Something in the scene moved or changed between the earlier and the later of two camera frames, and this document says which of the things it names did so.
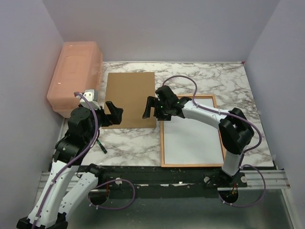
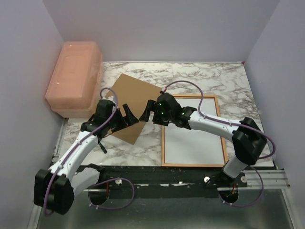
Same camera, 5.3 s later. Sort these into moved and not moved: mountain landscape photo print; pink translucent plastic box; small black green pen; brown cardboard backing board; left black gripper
Moved: brown cardboard backing board; left black gripper
Not moved: small black green pen; mountain landscape photo print; pink translucent plastic box
